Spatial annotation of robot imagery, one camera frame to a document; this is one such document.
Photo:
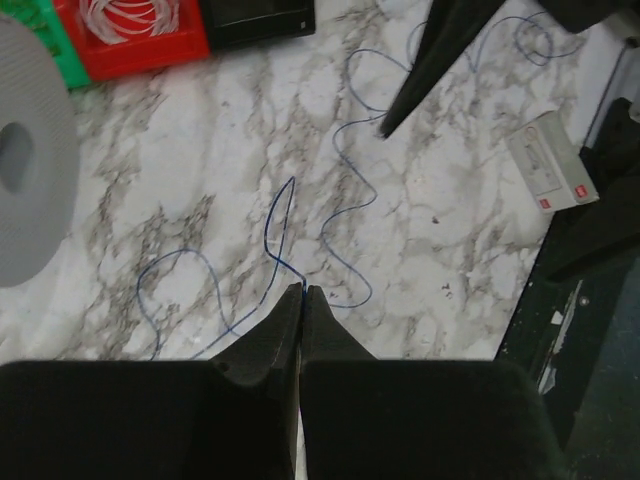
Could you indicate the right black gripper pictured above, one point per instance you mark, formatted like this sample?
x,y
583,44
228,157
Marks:
x,y
576,16

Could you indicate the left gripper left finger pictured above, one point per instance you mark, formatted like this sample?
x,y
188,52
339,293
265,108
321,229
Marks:
x,y
233,416

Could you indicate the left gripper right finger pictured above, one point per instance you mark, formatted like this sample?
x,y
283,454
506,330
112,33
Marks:
x,y
367,418

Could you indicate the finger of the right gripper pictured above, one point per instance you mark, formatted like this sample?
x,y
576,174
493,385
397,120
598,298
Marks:
x,y
451,26

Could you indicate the black plastic bin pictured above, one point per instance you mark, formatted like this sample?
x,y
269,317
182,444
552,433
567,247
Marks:
x,y
233,23

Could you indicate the grey plastic cable spool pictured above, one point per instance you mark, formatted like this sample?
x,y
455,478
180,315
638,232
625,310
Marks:
x,y
39,155

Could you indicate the small grey staples box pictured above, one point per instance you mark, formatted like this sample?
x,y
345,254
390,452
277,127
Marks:
x,y
550,164

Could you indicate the black mounting base bar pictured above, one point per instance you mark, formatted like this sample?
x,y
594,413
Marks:
x,y
575,330

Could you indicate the red plastic bin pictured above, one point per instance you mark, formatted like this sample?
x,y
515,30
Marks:
x,y
120,38

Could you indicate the green plastic bin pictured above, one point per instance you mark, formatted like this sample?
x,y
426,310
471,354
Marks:
x,y
41,18

